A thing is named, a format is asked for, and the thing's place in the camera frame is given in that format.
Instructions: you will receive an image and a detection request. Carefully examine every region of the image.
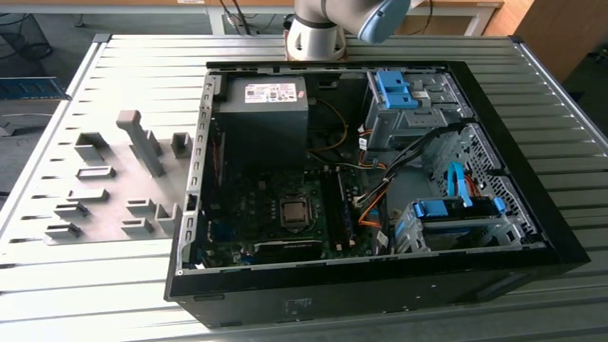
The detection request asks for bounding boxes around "grey parts rack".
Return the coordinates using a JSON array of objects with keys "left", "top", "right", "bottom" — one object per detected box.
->
[{"left": 42, "top": 109, "right": 195, "bottom": 247}]

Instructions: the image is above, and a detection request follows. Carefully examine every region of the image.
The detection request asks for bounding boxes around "CPU socket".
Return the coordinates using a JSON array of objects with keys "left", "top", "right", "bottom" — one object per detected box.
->
[{"left": 275, "top": 191, "right": 315, "bottom": 232}]

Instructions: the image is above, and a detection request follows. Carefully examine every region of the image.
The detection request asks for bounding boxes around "dark green motherboard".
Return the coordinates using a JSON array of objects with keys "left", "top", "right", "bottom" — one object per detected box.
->
[{"left": 198, "top": 165, "right": 381, "bottom": 267}]

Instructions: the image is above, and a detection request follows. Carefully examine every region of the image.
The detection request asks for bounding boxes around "blue drive bay latch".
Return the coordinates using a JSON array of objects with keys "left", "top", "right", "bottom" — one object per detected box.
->
[{"left": 373, "top": 70, "right": 421, "bottom": 110}]

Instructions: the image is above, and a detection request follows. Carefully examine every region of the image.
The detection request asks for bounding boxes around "thin red wire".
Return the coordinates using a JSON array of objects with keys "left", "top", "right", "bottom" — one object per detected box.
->
[{"left": 211, "top": 137, "right": 225, "bottom": 186}]

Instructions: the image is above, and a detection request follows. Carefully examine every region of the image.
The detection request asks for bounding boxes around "light blue data wire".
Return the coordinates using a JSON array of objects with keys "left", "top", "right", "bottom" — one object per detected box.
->
[{"left": 446, "top": 161, "right": 474, "bottom": 208}]

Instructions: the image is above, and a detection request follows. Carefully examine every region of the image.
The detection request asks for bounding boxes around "brown wooden cabinet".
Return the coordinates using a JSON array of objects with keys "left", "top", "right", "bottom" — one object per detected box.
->
[{"left": 483, "top": 0, "right": 608, "bottom": 83}]

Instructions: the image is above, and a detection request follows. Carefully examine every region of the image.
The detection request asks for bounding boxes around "grey optical drive cage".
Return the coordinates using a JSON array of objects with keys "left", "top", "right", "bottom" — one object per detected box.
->
[{"left": 363, "top": 69, "right": 475, "bottom": 152}]

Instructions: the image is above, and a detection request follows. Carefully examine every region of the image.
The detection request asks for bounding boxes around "black open PC case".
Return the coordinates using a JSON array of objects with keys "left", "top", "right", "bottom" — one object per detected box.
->
[{"left": 163, "top": 60, "right": 591, "bottom": 328}]

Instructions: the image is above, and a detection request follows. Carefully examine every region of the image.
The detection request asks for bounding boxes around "black mesh waste bin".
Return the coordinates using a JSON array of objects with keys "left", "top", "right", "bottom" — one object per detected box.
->
[{"left": 0, "top": 14, "right": 54, "bottom": 78}]

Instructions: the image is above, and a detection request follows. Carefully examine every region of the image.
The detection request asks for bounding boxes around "black RAM slot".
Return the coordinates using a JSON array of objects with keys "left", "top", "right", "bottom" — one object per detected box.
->
[{"left": 319, "top": 166, "right": 343, "bottom": 252}]

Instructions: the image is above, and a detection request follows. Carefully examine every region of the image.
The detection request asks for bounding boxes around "black graphics card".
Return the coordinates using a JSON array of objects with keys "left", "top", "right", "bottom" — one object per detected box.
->
[{"left": 253, "top": 238, "right": 325, "bottom": 265}]

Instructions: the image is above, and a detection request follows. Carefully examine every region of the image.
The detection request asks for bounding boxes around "black wire bundle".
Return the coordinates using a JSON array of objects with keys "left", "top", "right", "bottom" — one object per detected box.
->
[{"left": 378, "top": 122, "right": 465, "bottom": 183}]

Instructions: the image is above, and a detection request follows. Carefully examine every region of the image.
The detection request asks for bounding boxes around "orange data wire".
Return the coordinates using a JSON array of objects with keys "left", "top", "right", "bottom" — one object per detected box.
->
[{"left": 357, "top": 194, "right": 389, "bottom": 228}]

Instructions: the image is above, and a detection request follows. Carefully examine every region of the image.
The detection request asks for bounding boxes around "grey power supply unit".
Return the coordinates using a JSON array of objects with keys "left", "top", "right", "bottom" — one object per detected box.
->
[{"left": 213, "top": 74, "right": 310, "bottom": 172}]

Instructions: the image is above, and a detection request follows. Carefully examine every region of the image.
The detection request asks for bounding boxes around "thin yellow wire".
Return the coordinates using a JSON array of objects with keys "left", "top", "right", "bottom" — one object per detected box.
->
[{"left": 306, "top": 98, "right": 351, "bottom": 155}]

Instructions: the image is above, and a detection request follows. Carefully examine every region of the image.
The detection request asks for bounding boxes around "silver CPU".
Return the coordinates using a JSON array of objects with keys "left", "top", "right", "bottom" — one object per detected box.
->
[{"left": 282, "top": 202, "right": 307, "bottom": 224}]

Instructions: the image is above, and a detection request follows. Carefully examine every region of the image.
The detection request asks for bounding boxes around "grey disk bay cage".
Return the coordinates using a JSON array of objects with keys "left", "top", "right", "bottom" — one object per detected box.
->
[{"left": 389, "top": 197, "right": 529, "bottom": 254}]

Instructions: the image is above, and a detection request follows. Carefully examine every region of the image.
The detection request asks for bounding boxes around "blue disk carrier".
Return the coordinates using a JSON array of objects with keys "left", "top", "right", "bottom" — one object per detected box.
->
[{"left": 410, "top": 197, "right": 506, "bottom": 219}]

